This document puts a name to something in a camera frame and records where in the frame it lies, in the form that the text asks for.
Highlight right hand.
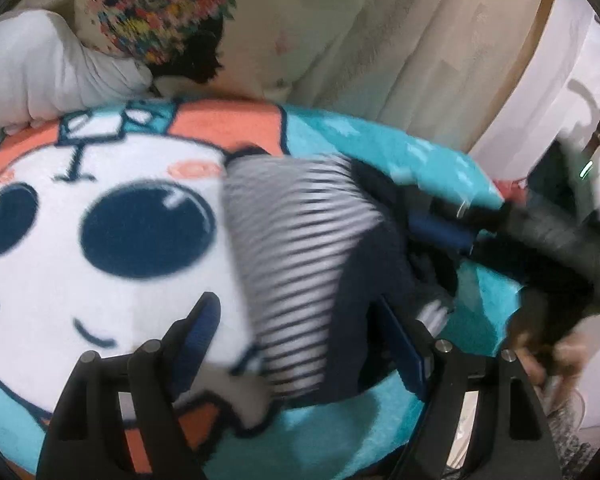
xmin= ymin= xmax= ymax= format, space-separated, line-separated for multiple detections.
xmin=506 ymin=308 xmax=588 ymax=388

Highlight navy striped frog pants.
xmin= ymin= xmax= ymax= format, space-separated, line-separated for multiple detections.
xmin=222 ymin=148 xmax=458 ymax=408

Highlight beige curtain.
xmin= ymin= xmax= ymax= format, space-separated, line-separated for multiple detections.
xmin=288 ymin=0 xmax=552 ymax=152

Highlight cream floral print pillow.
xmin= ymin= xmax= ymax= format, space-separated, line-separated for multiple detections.
xmin=74 ymin=0 xmax=372 ymax=100

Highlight white plain pillow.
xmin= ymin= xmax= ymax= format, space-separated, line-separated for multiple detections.
xmin=0 ymin=10 xmax=152 ymax=131

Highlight cartoon face fleece blanket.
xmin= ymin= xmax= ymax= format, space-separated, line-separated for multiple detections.
xmin=0 ymin=100 xmax=501 ymax=479

